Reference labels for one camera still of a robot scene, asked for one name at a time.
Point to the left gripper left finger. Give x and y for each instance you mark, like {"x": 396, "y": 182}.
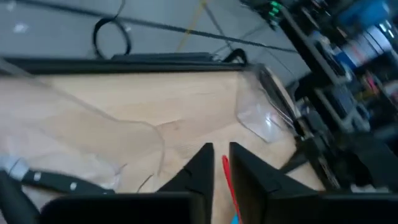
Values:
{"x": 202, "y": 177}

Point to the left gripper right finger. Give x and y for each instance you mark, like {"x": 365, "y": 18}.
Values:
{"x": 258, "y": 180}

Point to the red silicone spoon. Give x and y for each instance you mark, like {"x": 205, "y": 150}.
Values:
{"x": 231, "y": 188}

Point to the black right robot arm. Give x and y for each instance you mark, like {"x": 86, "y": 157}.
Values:
{"x": 357, "y": 161}

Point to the blue silicone spoon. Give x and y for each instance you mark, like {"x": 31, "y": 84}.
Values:
{"x": 234, "y": 220}

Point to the clear plastic bin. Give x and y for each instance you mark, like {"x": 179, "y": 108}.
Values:
{"x": 261, "y": 118}
{"x": 77, "y": 130}

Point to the black device green lights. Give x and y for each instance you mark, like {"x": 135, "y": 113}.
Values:
{"x": 270, "y": 9}

